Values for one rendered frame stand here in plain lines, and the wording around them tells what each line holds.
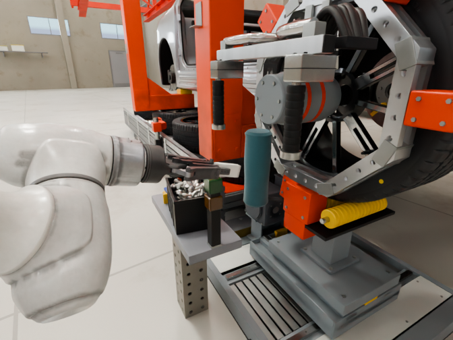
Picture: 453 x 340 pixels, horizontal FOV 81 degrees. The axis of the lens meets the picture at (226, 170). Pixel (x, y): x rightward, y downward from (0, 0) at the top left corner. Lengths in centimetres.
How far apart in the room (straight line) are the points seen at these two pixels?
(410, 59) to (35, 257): 67
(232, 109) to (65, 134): 87
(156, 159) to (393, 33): 53
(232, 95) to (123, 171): 83
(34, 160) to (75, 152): 5
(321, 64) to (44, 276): 53
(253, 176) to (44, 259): 66
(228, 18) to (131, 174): 88
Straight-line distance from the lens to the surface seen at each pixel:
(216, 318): 120
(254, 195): 90
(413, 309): 133
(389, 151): 68
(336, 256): 113
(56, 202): 36
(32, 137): 46
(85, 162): 44
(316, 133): 95
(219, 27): 120
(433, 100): 63
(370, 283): 112
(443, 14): 74
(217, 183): 68
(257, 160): 85
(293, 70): 54
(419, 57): 66
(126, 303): 132
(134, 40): 306
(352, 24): 62
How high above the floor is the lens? 92
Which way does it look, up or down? 20 degrees down
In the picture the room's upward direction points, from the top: straight up
